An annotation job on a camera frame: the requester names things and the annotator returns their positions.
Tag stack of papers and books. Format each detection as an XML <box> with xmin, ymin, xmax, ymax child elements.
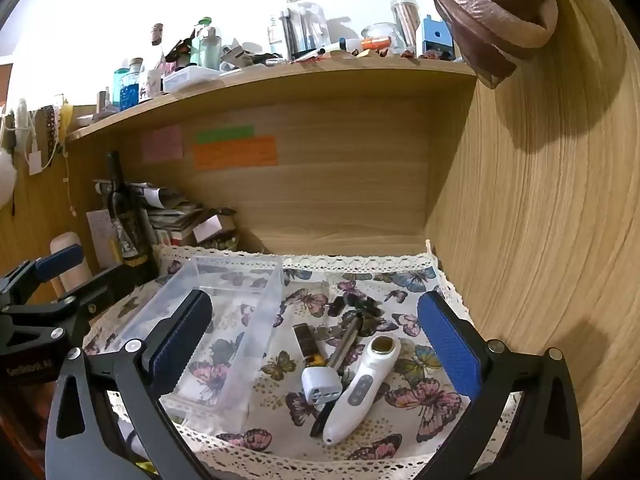
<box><xmin>95</xmin><ymin>180</ymin><xmax>238</xmax><ymax>251</ymax></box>

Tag pink sticky note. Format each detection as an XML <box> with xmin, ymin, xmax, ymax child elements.
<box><xmin>141</xmin><ymin>125</ymin><xmax>184</xmax><ymax>163</ymax></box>

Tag green sticky note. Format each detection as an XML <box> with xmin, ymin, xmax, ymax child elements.
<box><xmin>196</xmin><ymin>125</ymin><xmax>256</xmax><ymax>142</ymax></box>

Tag orange sticky note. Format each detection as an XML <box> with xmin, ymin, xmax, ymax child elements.
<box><xmin>192</xmin><ymin>136</ymin><xmax>278</xmax><ymax>170</ymax></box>

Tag blue liquid bottle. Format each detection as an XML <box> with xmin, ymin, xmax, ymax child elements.
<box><xmin>114</xmin><ymin>67</ymin><xmax>141</xmax><ymax>111</ymax></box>

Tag dark wine bottle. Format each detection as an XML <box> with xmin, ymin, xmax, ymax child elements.
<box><xmin>105</xmin><ymin>151</ymin><xmax>158</xmax><ymax>281</ymax></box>

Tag pile of small trinkets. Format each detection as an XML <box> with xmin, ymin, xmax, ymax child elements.
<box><xmin>200</xmin><ymin>232</ymin><xmax>238</xmax><ymax>252</ymax></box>

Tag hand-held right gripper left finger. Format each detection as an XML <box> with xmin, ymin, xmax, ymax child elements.
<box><xmin>45</xmin><ymin>289</ymin><xmax>213</xmax><ymax>480</ymax></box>

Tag black hair clips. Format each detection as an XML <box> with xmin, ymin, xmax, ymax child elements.
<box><xmin>327</xmin><ymin>294</ymin><xmax>383</xmax><ymax>321</ymax></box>

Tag clear plastic storage box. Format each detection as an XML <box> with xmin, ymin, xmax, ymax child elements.
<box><xmin>117</xmin><ymin>255</ymin><xmax>286</xmax><ymax>433</ymax></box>

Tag round glass jar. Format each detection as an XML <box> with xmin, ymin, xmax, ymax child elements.
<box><xmin>361</xmin><ymin>22</ymin><xmax>406</xmax><ymax>56</ymax></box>

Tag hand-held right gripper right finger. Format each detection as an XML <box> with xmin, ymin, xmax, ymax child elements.
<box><xmin>416</xmin><ymin>291</ymin><xmax>582</xmax><ymax>480</ymax></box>

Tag cream cylinder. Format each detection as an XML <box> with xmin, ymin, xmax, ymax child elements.
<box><xmin>49</xmin><ymin>232</ymin><xmax>93</xmax><ymax>296</ymax></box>

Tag hanging lace ribbons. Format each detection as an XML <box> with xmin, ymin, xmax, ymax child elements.
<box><xmin>30</xmin><ymin>105</ymin><xmax>73</xmax><ymax>171</ymax></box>

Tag white plastic tray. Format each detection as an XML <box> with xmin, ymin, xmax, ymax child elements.
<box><xmin>162</xmin><ymin>66</ymin><xmax>221</xmax><ymax>93</ymax></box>

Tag blue pencil sharpener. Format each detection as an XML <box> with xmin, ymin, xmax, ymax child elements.
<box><xmin>420</xmin><ymin>16</ymin><xmax>453</xmax><ymax>61</ymax></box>

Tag clear blister packaging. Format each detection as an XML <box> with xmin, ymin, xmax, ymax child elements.
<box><xmin>280</xmin><ymin>0</ymin><xmax>328</xmax><ymax>58</ymax></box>

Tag brown hanging cloth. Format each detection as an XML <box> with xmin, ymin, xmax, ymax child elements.
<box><xmin>420</xmin><ymin>0</ymin><xmax>559</xmax><ymax>91</ymax></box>

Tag pale green bottle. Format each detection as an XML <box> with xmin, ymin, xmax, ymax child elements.
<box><xmin>192</xmin><ymin>19</ymin><xmax>221</xmax><ymax>68</ymax></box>

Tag white handwritten paper note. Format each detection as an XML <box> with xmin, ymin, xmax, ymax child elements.
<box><xmin>86</xmin><ymin>209</ymin><xmax>121</xmax><ymax>268</ymax></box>

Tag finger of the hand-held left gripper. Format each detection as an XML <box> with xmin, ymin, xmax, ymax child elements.
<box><xmin>0</xmin><ymin>244</ymin><xmax>86</xmax><ymax>293</ymax></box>
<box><xmin>30</xmin><ymin>266</ymin><xmax>132</xmax><ymax>346</ymax></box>

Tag white fluffy ball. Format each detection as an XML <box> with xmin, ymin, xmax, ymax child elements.
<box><xmin>0</xmin><ymin>150</ymin><xmax>18</xmax><ymax>206</ymax></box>

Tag butterfly print lace cloth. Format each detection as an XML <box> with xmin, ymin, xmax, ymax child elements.
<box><xmin>82</xmin><ymin>245</ymin><xmax>521</xmax><ymax>463</ymax></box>

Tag white charger adapter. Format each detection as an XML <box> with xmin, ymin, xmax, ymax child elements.
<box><xmin>301</xmin><ymin>366</ymin><xmax>343</xmax><ymax>407</ymax></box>

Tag white handheld facial massager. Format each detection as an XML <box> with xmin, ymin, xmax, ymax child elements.
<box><xmin>321</xmin><ymin>335</ymin><xmax>402</xmax><ymax>446</ymax></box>

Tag silver metal tube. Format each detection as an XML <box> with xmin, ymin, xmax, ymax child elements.
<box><xmin>325</xmin><ymin>310</ymin><xmax>366</xmax><ymax>371</ymax></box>

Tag small white paper box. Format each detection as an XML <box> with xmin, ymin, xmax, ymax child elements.
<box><xmin>192</xmin><ymin>214</ymin><xmax>226</xmax><ymax>243</ymax></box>

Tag tall clear canister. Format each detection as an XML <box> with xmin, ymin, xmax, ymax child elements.
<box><xmin>391</xmin><ymin>0</ymin><xmax>423</xmax><ymax>53</ymax></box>

